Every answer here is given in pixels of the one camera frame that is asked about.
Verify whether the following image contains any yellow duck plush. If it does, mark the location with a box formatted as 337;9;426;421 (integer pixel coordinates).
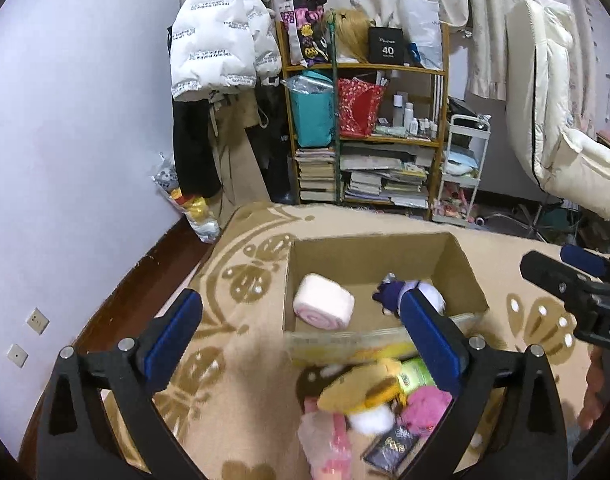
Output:
317;359;404;436

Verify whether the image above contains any wooden bookshelf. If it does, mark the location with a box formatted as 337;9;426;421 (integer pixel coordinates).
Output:
277;6;448;219

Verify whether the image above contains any open cardboard box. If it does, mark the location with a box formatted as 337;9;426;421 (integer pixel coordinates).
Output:
282;233;489;366

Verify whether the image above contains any lower wall socket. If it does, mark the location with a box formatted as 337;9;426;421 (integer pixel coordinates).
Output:
6;344;28;368

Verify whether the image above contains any pink fluffy plush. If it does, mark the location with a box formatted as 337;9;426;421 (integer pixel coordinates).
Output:
398;386;453;437

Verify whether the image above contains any wall socket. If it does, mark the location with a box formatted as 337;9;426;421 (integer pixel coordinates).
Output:
25;308;50;335
6;344;28;368

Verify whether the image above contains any red patterned bag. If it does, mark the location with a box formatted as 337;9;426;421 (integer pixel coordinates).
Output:
337;78;385;138

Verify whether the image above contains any beige patterned round rug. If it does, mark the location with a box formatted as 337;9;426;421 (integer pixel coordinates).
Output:
154;205;590;479

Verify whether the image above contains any person's right hand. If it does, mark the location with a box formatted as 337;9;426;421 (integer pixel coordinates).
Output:
577;346;604;431

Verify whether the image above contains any black box with number 40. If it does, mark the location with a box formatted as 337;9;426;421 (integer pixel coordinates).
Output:
368;27;405;65

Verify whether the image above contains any stack of books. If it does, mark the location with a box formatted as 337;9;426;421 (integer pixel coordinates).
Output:
294;148;337;203

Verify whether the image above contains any green snack packet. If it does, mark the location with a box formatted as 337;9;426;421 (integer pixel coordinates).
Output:
397;356;435;396

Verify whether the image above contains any plastic bag of toys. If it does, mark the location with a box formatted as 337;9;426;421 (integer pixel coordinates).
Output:
152;154;220;244

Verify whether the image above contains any black Face tissue pack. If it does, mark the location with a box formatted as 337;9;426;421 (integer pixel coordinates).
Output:
361;425;420;474

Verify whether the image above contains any white rolling cart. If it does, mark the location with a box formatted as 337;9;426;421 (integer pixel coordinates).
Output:
432;114;491;228

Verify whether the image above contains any pink towel in plastic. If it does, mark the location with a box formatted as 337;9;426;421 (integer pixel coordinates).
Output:
297;396;352;479

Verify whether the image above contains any teal storage bag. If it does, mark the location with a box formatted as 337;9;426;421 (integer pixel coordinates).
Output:
283;70;334;148

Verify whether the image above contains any purple white round plush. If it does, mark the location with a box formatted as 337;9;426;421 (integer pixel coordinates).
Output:
372;273;446;318

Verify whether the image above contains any upper wall socket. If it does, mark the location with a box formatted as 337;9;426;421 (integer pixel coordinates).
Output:
25;308;50;335

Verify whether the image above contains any pink swirl roll plush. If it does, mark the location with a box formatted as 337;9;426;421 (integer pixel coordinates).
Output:
292;273;355;332

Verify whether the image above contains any white puffer jacket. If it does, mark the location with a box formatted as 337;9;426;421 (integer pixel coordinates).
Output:
169;0;281;102

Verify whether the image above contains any blonde wig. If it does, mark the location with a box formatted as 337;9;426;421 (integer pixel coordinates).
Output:
326;9;372;63

